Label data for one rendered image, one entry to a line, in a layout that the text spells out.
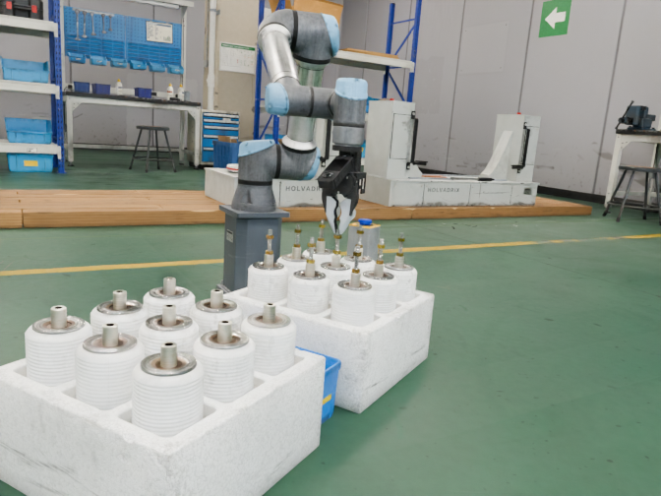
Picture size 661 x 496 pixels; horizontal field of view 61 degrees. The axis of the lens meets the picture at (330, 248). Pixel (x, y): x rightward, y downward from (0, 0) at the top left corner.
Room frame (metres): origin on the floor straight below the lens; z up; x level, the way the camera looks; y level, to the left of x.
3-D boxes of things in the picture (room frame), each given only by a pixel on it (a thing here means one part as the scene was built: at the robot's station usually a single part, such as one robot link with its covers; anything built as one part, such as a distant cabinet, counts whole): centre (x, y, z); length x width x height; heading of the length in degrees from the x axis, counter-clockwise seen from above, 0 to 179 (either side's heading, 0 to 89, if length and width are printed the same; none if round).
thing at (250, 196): (1.90, 0.27, 0.35); 0.15 x 0.15 x 0.10
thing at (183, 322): (0.89, 0.26, 0.25); 0.08 x 0.08 x 0.01
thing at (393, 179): (4.54, -0.89, 0.45); 1.51 x 0.57 x 0.74; 121
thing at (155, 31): (6.99, 2.19, 1.54); 0.32 x 0.02 x 0.25; 121
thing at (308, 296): (1.26, 0.04, 0.16); 0.10 x 0.10 x 0.18
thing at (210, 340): (0.83, 0.15, 0.25); 0.08 x 0.08 x 0.01
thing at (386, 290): (1.30, -0.12, 0.16); 0.10 x 0.10 x 0.18
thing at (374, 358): (1.36, -0.02, 0.09); 0.39 x 0.39 x 0.18; 60
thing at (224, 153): (6.04, 1.04, 0.19); 0.50 x 0.41 x 0.37; 36
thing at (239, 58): (7.66, 1.38, 1.38); 0.49 x 0.02 x 0.35; 121
